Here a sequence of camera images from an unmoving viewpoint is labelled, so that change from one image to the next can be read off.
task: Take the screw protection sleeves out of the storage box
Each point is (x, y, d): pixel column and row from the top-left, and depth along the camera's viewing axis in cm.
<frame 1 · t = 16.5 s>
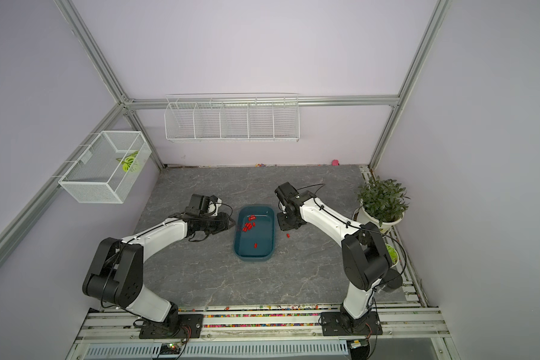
left hand: (232, 225, 90), fingers open
right hand: (286, 222, 89), fingers closed
teal plastic storage box: (254, 233, 98), on the table
green item in basket: (127, 160, 83), point 32 cm above the table
green potted plant: (383, 200, 84), point 20 cm above the table
red protection sleeve: (288, 235, 97), on the table
red protection sleeve 2: (252, 217, 104), on the table
red protection sleeve lone: (256, 245, 93), on the table

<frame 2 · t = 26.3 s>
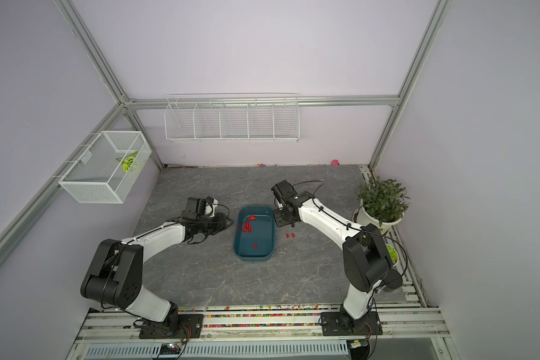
left hand: (231, 224, 91), fingers open
right hand: (282, 216, 89), fingers closed
the named things where they were.

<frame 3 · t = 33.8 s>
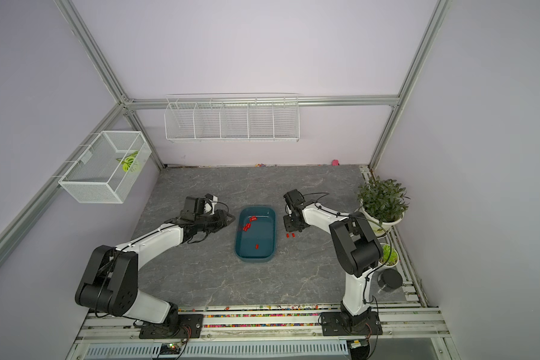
left hand: (232, 220, 89), fingers open
right hand: (292, 223, 98), fingers closed
the named things where they were.

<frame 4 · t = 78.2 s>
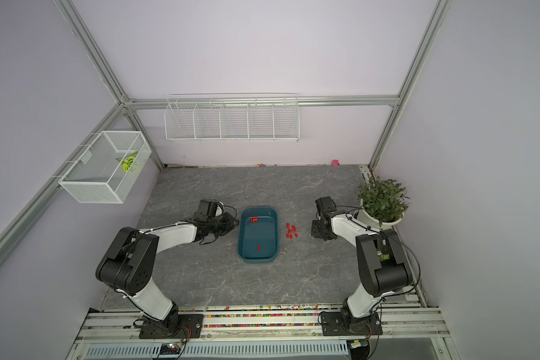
left hand: (239, 224, 94), fingers open
right hand: (318, 230, 95), fingers open
red protection sleeve 4: (288, 225, 101), on the table
